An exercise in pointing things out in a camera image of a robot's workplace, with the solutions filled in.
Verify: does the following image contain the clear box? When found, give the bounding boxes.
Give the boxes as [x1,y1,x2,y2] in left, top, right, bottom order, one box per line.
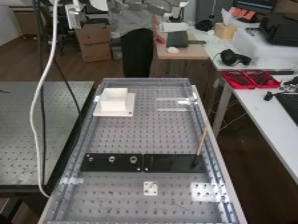
[38,77,250,224]

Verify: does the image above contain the small grey square plate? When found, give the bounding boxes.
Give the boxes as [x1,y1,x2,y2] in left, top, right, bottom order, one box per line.
[141,180,159,197]

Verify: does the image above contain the black plate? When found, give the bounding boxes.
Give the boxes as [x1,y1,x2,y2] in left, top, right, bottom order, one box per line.
[141,153,207,174]
[80,152,145,173]

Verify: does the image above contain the cardboard box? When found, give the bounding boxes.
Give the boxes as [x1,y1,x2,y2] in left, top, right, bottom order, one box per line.
[73,24,113,63]

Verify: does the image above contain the person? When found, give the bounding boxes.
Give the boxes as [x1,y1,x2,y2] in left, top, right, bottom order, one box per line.
[107,5,167,79]

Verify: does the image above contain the white cable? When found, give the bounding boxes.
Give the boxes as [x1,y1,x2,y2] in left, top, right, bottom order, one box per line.
[28,0,61,198]

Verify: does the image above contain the small white box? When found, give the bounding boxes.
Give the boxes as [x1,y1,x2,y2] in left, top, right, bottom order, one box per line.
[98,87,130,113]

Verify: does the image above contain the wooden desk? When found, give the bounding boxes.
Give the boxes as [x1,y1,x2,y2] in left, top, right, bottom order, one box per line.
[150,30,210,80]

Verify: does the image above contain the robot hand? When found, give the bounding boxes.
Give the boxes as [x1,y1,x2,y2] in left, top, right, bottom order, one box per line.
[88,0,178,16]

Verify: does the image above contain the black cable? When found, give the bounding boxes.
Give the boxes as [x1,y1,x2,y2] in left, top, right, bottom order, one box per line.
[49,49,84,114]

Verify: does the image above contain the flat white plate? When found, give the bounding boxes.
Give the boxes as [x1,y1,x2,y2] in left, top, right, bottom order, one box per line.
[92,92,137,118]

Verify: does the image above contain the white desk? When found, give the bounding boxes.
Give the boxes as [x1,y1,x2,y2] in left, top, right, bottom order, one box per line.
[211,74,298,185]
[189,25,298,73]

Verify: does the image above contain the black keyboard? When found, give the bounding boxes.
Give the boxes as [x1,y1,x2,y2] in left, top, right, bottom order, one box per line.
[272,92,298,127]

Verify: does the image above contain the small white jointed device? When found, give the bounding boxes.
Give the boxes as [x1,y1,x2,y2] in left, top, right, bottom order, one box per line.
[159,0,190,33]

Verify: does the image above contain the thin stick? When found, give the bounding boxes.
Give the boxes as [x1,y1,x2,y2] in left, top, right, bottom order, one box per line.
[191,119,213,168]

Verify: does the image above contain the black case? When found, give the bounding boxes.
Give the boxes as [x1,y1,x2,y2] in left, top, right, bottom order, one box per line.
[259,13,298,47]

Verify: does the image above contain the black headphones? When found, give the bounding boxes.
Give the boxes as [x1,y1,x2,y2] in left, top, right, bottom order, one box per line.
[219,48,252,67]

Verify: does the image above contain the red tray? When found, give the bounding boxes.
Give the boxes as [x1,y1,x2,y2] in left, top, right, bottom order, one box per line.
[219,69,258,90]
[246,68,282,89]

